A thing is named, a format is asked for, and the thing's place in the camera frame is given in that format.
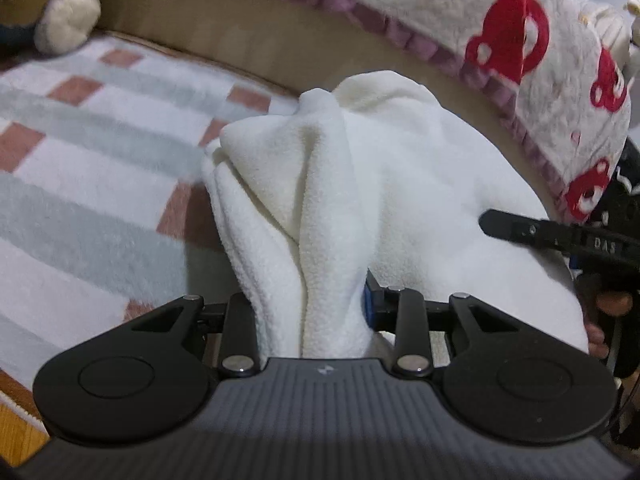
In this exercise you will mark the cream fleece zip jacket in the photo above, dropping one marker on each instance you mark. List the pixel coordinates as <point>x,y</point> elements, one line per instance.
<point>373,178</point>

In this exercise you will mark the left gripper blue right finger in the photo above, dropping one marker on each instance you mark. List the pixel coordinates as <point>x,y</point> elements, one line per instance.
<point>402,313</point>

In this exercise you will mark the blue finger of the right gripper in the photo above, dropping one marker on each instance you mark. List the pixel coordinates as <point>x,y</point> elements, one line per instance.
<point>515,229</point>

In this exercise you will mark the person's right hand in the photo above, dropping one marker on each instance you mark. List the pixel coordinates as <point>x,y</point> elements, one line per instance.
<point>609,303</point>

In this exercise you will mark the checkered floor rug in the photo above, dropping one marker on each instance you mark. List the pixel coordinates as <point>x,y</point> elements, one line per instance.
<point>104,210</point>

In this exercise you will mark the grey bunny plush toy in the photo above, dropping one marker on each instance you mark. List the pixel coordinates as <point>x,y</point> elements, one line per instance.
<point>51,27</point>

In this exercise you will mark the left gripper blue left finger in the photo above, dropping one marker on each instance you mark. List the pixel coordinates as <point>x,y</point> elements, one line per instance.
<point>238,353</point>

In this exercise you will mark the beige bed base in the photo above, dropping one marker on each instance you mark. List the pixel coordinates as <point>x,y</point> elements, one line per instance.
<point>305,44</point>

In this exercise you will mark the white quilt with red bears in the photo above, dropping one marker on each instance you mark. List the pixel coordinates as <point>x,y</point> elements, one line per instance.
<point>566,62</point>

